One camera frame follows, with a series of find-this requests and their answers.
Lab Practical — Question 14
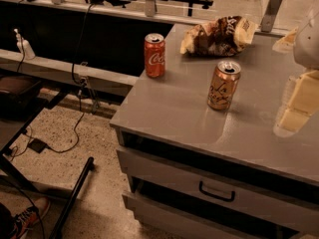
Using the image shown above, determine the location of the grey upper drawer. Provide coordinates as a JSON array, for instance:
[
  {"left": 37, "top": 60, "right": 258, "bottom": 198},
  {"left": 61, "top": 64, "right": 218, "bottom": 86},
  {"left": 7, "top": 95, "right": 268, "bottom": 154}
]
[{"left": 117, "top": 148, "right": 319, "bottom": 238}]

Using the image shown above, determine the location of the grey lower drawer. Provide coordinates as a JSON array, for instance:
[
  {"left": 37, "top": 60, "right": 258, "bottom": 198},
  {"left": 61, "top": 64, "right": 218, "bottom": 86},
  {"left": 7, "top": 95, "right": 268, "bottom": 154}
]
[{"left": 123, "top": 191, "right": 259, "bottom": 239}]

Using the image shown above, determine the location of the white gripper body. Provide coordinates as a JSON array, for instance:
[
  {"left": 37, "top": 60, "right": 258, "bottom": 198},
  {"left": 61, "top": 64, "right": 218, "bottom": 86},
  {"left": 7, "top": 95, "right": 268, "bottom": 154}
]
[{"left": 293, "top": 4, "right": 319, "bottom": 70}]

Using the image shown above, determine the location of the orange sneaker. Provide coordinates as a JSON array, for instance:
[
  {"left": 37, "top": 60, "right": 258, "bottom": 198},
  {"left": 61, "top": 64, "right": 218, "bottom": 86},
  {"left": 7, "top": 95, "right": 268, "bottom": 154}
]
[{"left": 9, "top": 197, "right": 51, "bottom": 239}]

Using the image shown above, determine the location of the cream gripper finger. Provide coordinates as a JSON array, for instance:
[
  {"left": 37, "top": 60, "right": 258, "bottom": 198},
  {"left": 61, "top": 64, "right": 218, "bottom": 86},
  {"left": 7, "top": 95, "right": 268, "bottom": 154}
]
[
  {"left": 273, "top": 70, "right": 319, "bottom": 137},
  {"left": 272, "top": 27, "right": 298, "bottom": 54}
]

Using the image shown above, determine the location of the brown chip bag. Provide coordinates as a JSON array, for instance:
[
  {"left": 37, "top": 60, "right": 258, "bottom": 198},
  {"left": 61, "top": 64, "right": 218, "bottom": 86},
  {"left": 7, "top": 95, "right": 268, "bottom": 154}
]
[{"left": 180, "top": 16, "right": 258, "bottom": 57}]

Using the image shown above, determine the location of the red cola can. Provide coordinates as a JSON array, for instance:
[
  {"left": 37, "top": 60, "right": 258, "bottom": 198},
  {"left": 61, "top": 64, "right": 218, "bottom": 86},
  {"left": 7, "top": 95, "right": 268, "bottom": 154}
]
[{"left": 144, "top": 33, "right": 165, "bottom": 78}]

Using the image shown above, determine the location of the grey drawer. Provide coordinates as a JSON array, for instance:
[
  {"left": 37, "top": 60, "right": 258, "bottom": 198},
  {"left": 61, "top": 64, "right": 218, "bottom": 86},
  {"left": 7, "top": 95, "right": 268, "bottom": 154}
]
[
  {"left": 117, "top": 148, "right": 319, "bottom": 238},
  {"left": 123, "top": 191, "right": 259, "bottom": 239}
]

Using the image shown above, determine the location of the black drawer handle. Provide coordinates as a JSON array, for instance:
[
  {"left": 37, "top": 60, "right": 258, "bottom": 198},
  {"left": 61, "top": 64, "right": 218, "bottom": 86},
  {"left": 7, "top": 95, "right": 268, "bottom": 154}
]
[{"left": 198, "top": 181, "right": 236, "bottom": 202}]

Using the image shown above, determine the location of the black desk frame leg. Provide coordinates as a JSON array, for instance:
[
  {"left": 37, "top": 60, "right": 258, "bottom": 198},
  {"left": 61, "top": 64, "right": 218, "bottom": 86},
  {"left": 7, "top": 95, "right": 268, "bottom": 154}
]
[{"left": 49, "top": 157, "right": 95, "bottom": 239}]

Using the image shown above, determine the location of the black power cable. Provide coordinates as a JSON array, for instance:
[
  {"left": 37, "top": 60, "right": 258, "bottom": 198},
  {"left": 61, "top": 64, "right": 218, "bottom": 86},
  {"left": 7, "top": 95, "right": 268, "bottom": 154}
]
[{"left": 46, "top": 3, "right": 96, "bottom": 154}]

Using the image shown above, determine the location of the orange sparkling water can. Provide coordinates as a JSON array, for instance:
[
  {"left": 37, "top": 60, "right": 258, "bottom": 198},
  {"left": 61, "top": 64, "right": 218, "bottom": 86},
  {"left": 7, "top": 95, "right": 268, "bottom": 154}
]
[{"left": 207, "top": 61, "right": 241, "bottom": 111}]

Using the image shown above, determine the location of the metal railing post right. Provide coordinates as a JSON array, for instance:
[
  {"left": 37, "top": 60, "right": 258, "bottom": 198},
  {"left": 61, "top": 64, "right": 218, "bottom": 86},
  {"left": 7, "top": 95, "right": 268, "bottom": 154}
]
[{"left": 260, "top": 0, "right": 283, "bottom": 33}]

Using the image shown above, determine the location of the black power adapter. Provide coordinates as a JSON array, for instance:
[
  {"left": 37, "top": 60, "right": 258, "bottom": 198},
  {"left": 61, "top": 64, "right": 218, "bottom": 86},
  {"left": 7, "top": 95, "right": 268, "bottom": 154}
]
[{"left": 28, "top": 138, "right": 47, "bottom": 153}]

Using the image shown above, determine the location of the white spray bottle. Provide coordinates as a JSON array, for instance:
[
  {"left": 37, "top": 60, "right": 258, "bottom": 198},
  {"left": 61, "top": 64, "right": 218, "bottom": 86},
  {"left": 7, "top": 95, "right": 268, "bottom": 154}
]
[{"left": 14, "top": 29, "right": 36, "bottom": 60}]

